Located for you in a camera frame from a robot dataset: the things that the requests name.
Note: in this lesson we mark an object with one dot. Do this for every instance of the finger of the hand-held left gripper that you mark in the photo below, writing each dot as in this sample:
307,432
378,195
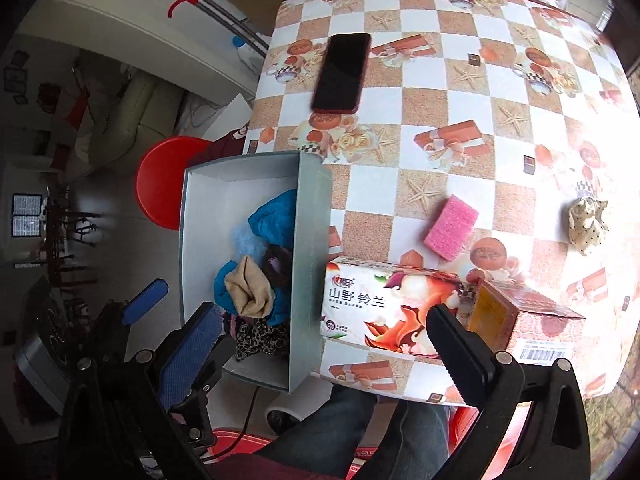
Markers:
197,425
145,297

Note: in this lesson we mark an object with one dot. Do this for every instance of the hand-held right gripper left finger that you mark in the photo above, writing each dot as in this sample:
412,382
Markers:
192,355

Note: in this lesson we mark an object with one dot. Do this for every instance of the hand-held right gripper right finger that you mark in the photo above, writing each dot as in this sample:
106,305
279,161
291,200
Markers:
452,355

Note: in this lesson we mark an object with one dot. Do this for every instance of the leopard print scrunchie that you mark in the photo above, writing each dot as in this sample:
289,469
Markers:
260,335

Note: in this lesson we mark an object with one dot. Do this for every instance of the beige knitted sock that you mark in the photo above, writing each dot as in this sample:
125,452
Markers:
247,285

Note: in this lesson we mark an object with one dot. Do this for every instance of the light blue fluffy cloth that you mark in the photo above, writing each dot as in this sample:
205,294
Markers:
245,240

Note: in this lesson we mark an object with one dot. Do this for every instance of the dark striped knitted hat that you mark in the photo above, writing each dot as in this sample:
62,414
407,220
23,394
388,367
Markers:
277,267

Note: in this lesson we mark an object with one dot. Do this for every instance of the grey cardboard box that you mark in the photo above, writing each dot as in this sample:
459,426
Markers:
310,260

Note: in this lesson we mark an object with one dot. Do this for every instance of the blue crinkled cloth cap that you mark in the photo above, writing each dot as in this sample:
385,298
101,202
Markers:
272,215

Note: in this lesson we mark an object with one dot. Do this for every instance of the white polka dot satin scrunchie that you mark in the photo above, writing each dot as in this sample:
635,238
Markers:
587,227

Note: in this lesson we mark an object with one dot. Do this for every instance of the red and yellow carton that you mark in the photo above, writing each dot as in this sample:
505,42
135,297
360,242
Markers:
540,330

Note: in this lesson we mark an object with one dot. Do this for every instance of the floral tissue pack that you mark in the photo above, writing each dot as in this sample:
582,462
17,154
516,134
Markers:
370,310

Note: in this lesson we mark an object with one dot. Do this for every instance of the dark dining furniture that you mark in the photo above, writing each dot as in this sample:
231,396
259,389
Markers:
65,230

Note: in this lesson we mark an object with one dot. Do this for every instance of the red plastic stool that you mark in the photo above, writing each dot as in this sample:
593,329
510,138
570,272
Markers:
160,185

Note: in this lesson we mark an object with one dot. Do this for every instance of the person's leg in grey pants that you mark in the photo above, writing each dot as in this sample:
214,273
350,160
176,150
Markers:
350,430

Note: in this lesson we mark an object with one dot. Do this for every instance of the pink sponge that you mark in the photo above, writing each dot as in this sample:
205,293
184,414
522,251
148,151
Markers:
450,227

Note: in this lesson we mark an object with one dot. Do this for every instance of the window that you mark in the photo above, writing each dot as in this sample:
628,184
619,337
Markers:
26,215

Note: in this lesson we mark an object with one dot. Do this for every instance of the dark red cloth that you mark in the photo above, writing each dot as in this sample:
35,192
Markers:
225,147

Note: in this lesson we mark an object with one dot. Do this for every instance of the beige sofa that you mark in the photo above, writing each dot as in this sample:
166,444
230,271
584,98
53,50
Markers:
145,105

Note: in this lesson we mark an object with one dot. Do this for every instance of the white paper sheet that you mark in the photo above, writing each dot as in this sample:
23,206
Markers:
230,115

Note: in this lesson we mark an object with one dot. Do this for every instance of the printed checkered tablecloth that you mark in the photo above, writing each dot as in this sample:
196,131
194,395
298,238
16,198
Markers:
450,110

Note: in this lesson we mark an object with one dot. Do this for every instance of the red smartphone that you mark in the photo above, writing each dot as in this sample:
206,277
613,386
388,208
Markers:
342,72

